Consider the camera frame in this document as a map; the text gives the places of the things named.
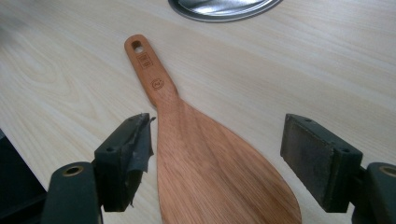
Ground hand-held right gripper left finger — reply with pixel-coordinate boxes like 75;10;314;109
93;112;157;213

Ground wooden rice paddle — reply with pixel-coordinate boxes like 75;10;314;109
123;34;303;224

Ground round metal plate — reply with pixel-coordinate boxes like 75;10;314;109
167;0;284;23

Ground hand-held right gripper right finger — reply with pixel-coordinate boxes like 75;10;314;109
279;113;364;214

